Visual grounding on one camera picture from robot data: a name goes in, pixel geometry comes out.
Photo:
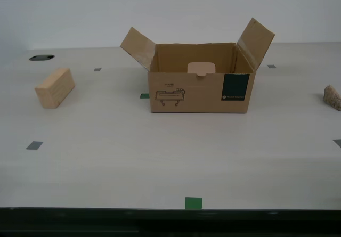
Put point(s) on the open brown cardboard box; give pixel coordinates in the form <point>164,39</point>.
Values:
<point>186,96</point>

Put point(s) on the small green tape marker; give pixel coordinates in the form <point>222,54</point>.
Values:
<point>145,96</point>

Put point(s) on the speckled pinkish rock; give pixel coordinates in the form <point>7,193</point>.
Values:
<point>333,98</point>

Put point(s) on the light wooden block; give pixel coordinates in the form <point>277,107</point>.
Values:
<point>53,90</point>

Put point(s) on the grey tape marker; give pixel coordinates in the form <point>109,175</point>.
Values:
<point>34,145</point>
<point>271,66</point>
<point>337,142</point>
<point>97,69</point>

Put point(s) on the large green tape marker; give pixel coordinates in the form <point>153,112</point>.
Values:
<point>193,203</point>

